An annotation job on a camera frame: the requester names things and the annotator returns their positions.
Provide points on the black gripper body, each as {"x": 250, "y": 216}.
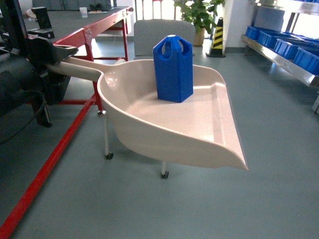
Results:
{"x": 23, "y": 77}

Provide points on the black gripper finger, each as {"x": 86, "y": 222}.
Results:
{"x": 56, "y": 87}
{"x": 54, "y": 54}

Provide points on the blue plastic part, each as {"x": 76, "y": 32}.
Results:
{"x": 173, "y": 62}

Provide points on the beige plastic dustpan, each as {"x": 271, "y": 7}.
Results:
{"x": 200, "y": 131}

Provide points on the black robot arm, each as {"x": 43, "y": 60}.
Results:
{"x": 23, "y": 79}

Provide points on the steel shelf rack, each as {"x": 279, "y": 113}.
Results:
{"x": 298, "y": 55}

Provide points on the black stand block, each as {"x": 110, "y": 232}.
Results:
{"x": 45, "y": 29}

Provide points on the grey office chair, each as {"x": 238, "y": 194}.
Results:
{"x": 159, "y": 37}

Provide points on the green potted plant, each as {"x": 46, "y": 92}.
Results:
{"x": 201, "y": 14}

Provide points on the yellow black traffic cone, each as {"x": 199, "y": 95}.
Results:
{"x": 216, "y": 49}

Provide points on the red metal table frame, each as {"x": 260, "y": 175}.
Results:
{"x": 115, "y": 19}

